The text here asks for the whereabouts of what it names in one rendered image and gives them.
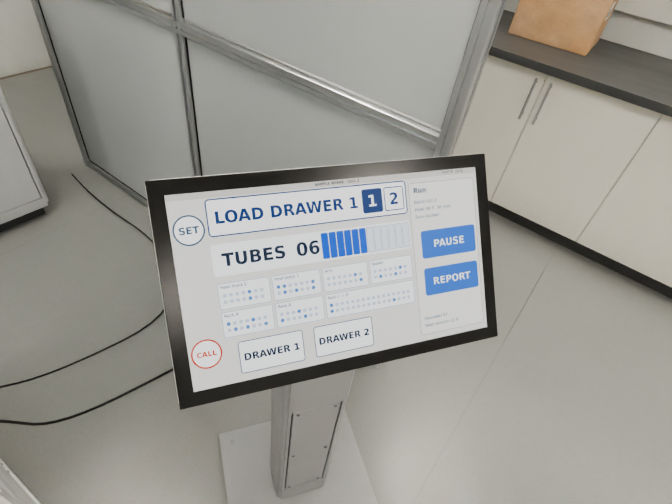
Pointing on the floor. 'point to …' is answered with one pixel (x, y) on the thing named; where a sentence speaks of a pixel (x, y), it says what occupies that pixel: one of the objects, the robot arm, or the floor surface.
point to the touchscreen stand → (299, 450)
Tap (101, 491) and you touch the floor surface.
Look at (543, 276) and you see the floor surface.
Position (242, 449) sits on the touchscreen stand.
